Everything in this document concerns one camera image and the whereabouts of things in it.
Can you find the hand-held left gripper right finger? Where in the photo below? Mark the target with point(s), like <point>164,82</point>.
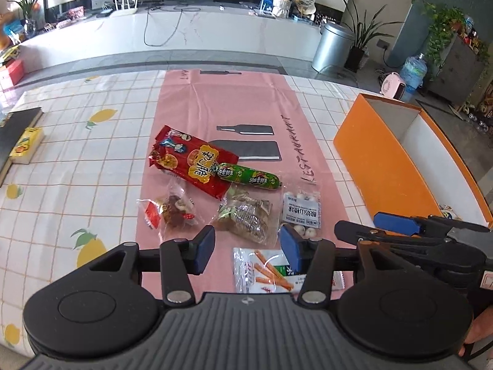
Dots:
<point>290,248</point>

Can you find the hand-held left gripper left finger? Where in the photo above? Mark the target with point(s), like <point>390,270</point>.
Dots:
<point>204,248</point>

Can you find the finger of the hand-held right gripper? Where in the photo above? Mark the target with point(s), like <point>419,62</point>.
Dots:
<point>385,239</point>
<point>396,224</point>

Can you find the white packet with orange sticks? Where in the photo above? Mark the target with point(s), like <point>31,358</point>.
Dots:
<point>262,269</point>

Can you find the white ball candy packet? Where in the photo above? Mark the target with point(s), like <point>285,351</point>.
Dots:
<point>298,212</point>

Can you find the small clear red candy packet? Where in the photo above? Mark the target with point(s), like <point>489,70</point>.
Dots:
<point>173,210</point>

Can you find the clear packet of green snacks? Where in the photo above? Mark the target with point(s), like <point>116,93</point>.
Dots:
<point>242,216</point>

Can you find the orange cardboard box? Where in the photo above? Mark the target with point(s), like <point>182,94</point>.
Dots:
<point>369,154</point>

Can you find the green sausage stick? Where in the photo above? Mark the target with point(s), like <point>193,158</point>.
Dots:
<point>250,177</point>

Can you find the red snack packet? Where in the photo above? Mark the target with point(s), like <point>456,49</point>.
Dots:
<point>185,158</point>

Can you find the person's right hand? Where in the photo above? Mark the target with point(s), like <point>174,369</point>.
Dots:
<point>479,327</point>

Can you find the pink space heater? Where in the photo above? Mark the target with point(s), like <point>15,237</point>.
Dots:
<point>393,86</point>

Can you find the pink table mat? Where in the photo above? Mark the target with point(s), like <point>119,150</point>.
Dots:
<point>231,104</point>

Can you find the blue water jug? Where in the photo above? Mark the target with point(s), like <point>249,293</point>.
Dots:
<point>413,73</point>

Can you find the grey cabinet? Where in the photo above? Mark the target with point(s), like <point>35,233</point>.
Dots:
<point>456,73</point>

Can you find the potted snake plant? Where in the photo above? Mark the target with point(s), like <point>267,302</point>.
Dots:
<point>360,52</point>

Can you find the silver trash bin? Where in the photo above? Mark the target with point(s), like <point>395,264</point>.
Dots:
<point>331,50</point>

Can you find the small yellow box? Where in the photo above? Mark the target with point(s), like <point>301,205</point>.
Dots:
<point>27,144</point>

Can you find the white marble television console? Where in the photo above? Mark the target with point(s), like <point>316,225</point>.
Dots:
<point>231,31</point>

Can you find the black notebook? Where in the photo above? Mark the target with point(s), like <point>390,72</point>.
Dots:
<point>15,131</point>

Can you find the round painted fan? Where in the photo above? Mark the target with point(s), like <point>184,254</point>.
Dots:
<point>304,0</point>

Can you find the teddy bear bouquet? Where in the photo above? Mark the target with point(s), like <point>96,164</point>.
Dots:
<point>283,2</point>

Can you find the white router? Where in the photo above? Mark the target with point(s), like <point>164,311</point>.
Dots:
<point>125,9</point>

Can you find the red box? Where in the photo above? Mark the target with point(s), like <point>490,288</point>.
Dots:
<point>11,73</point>

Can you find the orchid plant in glass vase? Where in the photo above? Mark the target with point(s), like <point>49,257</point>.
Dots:
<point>29,7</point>

